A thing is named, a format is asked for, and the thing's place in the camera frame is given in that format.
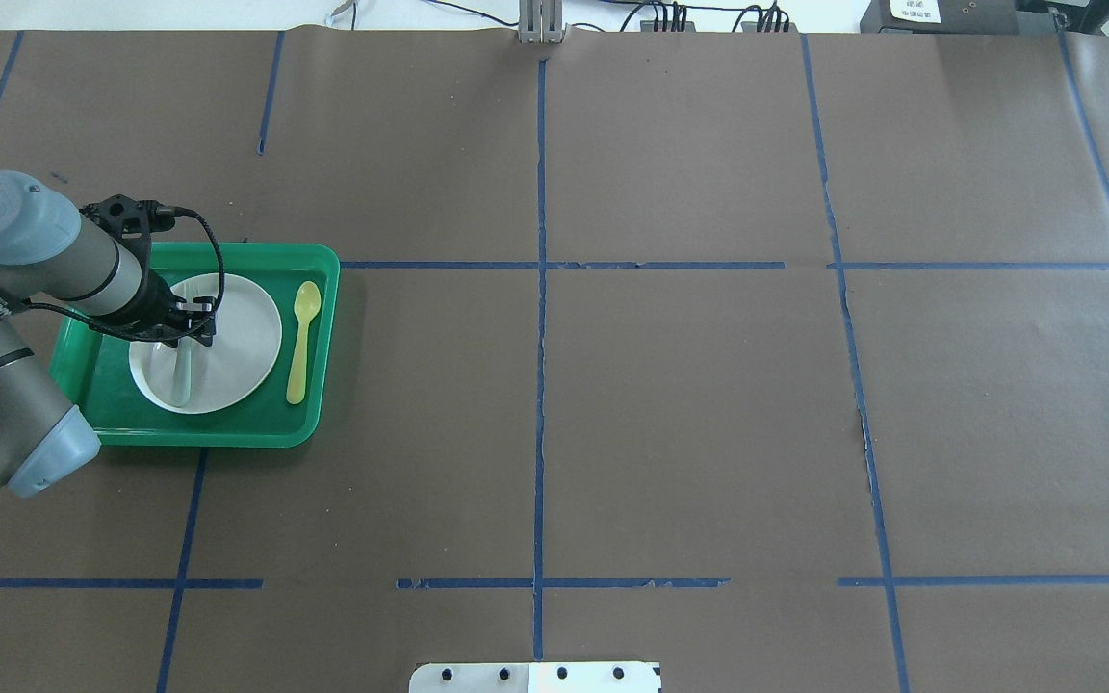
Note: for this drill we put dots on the horizontal blue tape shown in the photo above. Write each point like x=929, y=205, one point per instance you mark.
x=555, y=583
x=909, y=266

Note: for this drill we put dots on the white metal bracket plate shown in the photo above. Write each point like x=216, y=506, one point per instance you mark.
x=565, y=676

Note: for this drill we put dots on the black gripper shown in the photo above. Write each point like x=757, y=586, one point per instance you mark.
x=163, y=311

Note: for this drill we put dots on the vertical blue tape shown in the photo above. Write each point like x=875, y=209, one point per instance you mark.
x=853, y=366
x=538, y=580

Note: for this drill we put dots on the short blue tape strip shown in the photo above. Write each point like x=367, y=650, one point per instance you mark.
x=266, y=110

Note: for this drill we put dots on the grey metal clamp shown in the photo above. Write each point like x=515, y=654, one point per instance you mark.
x=541, y=22

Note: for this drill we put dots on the right vertical blue tape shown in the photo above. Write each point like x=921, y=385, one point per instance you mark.
x=853, y=366

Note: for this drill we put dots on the yellow plastic spoon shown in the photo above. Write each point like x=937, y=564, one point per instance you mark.
x=307, y=306

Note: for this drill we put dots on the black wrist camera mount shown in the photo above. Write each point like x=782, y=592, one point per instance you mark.
x=131, y=222

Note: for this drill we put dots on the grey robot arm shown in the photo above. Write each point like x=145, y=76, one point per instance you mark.
x=90, y=264

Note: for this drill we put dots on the upper horizontal blue tape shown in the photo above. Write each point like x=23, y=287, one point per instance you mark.
x=909, y=266

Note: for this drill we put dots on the pale green plastic fork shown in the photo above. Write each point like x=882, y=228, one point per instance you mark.
x=182, y=377

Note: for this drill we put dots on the white round plate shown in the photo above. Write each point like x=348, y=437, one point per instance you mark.
x=243, y=352

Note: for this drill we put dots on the lower left vertical tape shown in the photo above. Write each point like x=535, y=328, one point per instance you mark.
x=181, y=568

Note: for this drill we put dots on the lower horizontal blue tape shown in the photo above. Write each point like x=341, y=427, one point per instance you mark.
x=555, y=583

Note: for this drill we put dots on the centre vertical blue tape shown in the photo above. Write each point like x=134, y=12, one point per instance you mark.
x=538, y=580

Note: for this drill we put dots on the black device box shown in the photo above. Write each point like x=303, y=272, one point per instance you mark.
x=990, y=18

